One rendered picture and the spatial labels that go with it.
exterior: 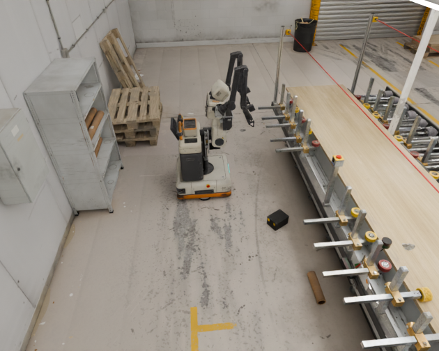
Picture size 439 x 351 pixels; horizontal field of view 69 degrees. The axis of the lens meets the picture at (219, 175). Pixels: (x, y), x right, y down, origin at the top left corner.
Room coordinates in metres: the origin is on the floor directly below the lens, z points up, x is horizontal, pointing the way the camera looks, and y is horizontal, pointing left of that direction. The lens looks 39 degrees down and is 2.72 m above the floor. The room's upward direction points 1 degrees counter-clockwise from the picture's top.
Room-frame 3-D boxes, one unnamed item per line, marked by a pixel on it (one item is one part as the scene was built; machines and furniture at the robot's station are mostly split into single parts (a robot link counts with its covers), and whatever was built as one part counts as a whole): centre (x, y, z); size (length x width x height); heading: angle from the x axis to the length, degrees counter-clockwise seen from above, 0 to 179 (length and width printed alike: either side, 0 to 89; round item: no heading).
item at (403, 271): (1.06, -1.03, 0.94); 0.04 x 0.04 x 0.48; 4
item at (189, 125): (3.17, 0.33, 0.87); 0.23 x 0.15 x 0.11; 4
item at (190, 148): (3.17, 0.30, 0.59); 0.55 x 0.34 x 0.83; 4
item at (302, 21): (8.59, -2.23, 0.36); 0.59 x 0.58 x 0.73; 4
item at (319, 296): (1.64, -0.88, 0.04); 0.30 x 0.08 x 0.08; 4
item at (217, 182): (3.18, 0.21, 0.16); 0.67 x 0.64 x 0.25; 94
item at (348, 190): (1.80, -0.98, 0.90); 0.04 x 0.04 x 0.48; 4
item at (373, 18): (4.19, -1.91, 1.25); 0.15 x 0.08 x 1.10; 4
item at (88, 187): (3.13, 1.54, 0.78); 0.90 x 0.45 x 1.55; 4
